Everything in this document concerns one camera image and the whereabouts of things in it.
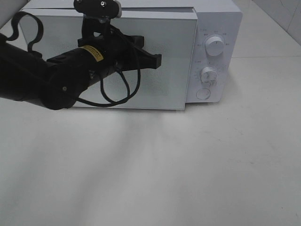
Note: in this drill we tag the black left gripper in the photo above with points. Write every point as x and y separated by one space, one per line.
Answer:
100 57

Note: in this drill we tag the white microwave door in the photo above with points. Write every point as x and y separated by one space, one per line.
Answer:
170 34

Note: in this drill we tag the white timer knob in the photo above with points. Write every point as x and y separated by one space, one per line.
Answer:
208 74

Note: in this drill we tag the round white door button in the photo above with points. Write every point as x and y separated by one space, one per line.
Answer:
203 94

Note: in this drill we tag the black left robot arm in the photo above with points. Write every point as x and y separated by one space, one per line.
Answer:
58 82

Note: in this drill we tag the upper white power knob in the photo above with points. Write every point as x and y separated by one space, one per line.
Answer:
214 45

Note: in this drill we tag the white microwave oven body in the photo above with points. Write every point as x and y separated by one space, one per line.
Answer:
214 17

